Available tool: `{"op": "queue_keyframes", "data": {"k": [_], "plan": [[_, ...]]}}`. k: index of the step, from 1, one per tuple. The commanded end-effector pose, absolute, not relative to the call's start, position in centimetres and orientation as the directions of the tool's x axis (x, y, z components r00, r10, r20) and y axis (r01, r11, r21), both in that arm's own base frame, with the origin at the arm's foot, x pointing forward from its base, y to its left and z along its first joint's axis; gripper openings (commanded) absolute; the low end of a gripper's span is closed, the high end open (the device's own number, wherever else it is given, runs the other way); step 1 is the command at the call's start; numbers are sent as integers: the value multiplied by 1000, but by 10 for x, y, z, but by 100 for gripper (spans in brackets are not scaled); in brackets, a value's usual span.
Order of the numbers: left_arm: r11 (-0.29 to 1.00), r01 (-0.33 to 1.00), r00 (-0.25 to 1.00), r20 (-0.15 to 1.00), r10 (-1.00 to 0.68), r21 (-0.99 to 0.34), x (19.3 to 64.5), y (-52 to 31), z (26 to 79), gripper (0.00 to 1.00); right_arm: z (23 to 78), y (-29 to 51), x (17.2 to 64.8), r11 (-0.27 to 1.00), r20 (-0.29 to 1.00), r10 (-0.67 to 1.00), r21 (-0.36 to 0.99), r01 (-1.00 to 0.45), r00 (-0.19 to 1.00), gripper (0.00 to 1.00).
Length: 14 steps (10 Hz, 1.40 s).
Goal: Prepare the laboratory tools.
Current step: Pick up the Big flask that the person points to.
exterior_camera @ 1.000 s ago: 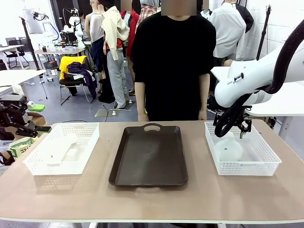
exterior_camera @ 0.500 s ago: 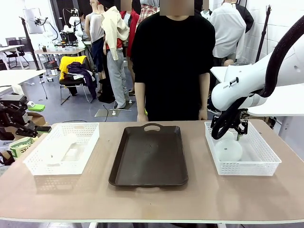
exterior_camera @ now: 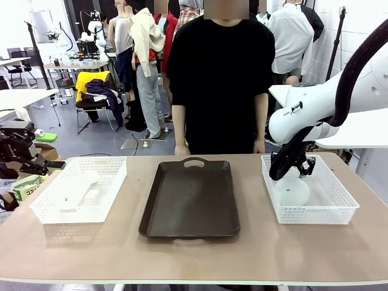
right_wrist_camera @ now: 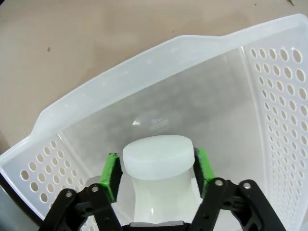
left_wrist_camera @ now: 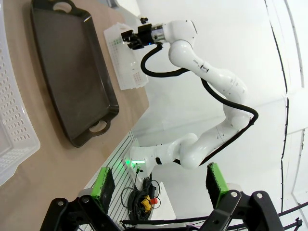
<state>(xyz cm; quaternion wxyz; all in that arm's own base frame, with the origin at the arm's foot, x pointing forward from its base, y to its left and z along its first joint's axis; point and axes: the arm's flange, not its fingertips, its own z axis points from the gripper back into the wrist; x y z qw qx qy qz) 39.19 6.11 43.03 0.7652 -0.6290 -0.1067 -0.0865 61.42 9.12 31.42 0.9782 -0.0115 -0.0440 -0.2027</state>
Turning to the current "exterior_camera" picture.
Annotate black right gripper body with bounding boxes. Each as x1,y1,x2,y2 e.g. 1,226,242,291
295,148,313,164

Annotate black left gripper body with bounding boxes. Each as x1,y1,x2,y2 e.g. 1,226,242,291
0,133,37,167

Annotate translucent plastic conical flask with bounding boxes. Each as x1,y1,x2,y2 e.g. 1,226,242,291
273,176,310,207

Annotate person right forearm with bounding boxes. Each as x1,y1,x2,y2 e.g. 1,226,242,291
171,104,190,148

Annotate person left forearm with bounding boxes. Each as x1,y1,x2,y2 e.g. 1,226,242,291
253,92,269,143

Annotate brown cardboard box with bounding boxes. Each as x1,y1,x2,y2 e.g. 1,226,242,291
18,143,64,180

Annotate green and white carton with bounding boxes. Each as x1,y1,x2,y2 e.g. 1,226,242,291
12,174,45,202

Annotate white basket with label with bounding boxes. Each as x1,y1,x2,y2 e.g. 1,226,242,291
261,154,361,226

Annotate white basket with cylinder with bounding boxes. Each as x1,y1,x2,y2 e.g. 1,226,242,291
29,156,128,225

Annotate black clamp at table edge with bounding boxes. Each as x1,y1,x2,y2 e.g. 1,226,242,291
0,192,19,213

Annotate white side table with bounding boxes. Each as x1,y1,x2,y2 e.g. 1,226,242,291
0,88,60,121

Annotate translucent plastic measuring cylinder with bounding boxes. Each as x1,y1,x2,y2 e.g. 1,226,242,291
58,170,100,213

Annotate black chair with clothes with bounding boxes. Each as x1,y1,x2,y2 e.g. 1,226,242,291
75,99,122,136

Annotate black plastic crate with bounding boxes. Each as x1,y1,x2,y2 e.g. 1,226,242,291
55,76,75,90

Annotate yellow garment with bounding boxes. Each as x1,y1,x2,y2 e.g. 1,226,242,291
75,70,112,103

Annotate black office chairs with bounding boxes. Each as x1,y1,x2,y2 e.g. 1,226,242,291
5,47,39,89

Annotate dark purple garment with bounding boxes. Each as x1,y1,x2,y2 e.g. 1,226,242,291
85,78,125,129

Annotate black light stand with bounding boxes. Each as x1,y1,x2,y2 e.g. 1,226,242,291
24,21,51,91

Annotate white background desk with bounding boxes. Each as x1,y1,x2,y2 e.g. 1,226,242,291
0,56,33,89

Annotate background wooden work table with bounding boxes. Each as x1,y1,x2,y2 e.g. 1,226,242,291
43,58,110,71

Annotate background black white robot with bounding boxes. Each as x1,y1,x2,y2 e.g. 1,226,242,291
79,10,107,60

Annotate dark brown plastic tray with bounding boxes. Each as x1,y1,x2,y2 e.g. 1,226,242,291
138,156,241,242

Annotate white reflector panel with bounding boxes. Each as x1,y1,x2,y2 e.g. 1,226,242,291
28,10,63,44

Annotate person torso black t-shirt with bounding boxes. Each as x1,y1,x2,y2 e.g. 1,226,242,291
166,12,277,156

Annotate mannequin with white shirt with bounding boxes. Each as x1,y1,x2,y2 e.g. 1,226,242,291
267,0,315,86

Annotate black tripod stand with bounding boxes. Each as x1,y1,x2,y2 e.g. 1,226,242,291
325,5,348,83

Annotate mannequin with white tank top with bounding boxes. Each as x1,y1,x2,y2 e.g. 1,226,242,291
108,0,135,95

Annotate black jacket on mannequin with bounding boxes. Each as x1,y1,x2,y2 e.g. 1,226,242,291
299,4,326,44

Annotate mannequin with beige shirt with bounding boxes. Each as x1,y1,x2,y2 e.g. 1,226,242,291
129,7,167,140

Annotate mannequin with red jacket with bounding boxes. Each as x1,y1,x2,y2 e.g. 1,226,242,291
153,12,179,74

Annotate plaid shirt on mannequin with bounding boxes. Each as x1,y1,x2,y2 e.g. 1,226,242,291
177,0,204,32

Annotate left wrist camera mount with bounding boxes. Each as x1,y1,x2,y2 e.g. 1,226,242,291
0,121,36,137

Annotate grey mannequin base plate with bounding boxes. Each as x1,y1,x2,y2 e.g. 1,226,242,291
120,133,169,151

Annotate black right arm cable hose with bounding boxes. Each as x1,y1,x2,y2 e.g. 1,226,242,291
269,18,388,182

